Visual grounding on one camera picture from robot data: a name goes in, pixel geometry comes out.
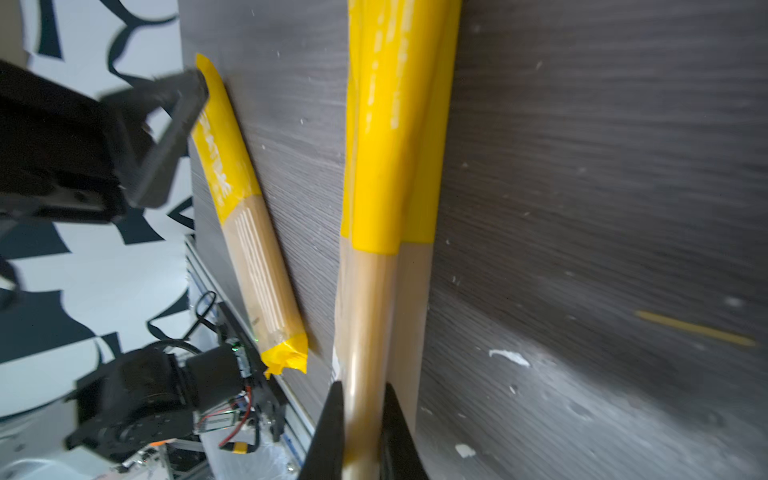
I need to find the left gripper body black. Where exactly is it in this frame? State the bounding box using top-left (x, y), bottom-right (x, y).
top-left (1, 62), bottom-right (127, 225)

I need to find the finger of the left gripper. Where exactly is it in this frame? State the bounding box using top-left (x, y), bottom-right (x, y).
top-left (99, 69), bottom-right (208, 209)

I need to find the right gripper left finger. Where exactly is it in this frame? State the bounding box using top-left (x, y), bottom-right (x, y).
top-left (297, 381), bottom-right (345, 480)

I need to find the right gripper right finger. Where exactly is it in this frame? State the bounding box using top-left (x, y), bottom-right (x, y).
top-left (380, 383), bottom-right (429, 480)

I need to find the yellow spaghetti bag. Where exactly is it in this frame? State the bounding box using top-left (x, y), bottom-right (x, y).
top-left (334, 1), bottom-right (461, 479)
top-left (192, 54), bottom-right (309, 377)

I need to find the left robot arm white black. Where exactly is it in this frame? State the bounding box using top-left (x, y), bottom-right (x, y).
top-left (1, 62), bottom-right (252, 463)

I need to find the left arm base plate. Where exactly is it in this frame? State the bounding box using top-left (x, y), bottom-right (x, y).
top-left (217, 302), bottom-right (288, 442)

